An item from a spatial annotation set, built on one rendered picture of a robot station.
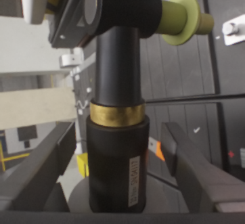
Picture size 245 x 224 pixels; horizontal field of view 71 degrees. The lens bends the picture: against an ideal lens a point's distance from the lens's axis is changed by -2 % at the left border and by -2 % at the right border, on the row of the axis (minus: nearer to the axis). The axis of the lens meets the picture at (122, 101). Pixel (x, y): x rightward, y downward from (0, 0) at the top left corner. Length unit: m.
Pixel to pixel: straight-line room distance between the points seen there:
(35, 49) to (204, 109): 4.39
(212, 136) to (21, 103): 4.26
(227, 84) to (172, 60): 0.09
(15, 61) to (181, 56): 4.27
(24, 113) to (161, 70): 4.18
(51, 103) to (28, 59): 1.11
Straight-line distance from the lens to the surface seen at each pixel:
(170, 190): 0.35
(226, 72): 0.24
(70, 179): 4.55
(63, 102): 4.46
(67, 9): 0.45
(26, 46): 4.53
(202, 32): 0.18
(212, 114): 0.24
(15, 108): 4.39
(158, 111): 0.31
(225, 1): 0.25
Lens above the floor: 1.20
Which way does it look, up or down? 29 degrees down
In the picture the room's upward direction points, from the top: 98 degrees counter-clockwise
